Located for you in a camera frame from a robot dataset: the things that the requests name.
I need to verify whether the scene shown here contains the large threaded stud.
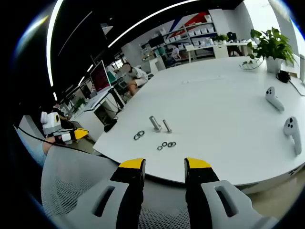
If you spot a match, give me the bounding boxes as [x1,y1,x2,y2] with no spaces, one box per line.
[149,115,163,133]

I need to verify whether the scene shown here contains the black device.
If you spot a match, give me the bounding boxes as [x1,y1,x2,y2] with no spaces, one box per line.
[276,70,291,83]

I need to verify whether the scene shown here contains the grey mesh office chair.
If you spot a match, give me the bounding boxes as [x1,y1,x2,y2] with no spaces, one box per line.
[40,145,191,229]

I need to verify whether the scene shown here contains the green potted plant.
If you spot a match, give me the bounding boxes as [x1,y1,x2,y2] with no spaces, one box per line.
[239,26,297,73]

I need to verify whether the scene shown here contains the small threaded stud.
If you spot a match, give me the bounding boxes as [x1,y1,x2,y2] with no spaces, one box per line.
[163,119,173,134]

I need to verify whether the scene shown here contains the rows of white storage boxes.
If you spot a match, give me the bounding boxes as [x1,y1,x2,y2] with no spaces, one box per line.
[166,15,215,47]

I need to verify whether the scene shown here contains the grey cable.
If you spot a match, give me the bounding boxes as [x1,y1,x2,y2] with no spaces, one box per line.
[288,80,305,96]

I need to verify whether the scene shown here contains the white shelving unit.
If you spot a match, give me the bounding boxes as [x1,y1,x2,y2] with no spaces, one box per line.
[164,15,217,58]

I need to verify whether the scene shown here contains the white counter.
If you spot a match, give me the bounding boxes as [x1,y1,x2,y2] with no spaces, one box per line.
[185,42,253,60]

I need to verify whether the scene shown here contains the white ceiling light strip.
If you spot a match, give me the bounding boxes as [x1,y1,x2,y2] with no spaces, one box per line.
[46,0,64,88]
[107,0,200,48]

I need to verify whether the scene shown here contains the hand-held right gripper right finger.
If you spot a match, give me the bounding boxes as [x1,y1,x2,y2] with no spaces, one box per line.
[184,156,279,229]

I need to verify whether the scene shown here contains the black rounded object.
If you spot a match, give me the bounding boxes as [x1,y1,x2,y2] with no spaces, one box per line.
[103,119,119,133]

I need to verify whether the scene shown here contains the red-screen monitor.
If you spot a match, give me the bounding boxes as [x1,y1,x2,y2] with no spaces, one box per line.
[90,60,112,94]

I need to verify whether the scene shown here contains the black cable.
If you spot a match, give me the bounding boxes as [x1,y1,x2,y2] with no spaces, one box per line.
[16,126,105,159]

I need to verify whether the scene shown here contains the white office desk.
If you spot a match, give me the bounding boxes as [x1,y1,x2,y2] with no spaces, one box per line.
[69,87,127,141]

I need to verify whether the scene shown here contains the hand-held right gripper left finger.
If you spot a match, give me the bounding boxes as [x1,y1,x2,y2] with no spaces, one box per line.
[51,157,146,229]

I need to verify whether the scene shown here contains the person's left hand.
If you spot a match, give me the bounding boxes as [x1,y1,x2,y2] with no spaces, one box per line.
[42,139,56,154]

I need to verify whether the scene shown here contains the white handheld controller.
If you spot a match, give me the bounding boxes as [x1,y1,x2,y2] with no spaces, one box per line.
[265,86,285,112]
[283,116,303,156]

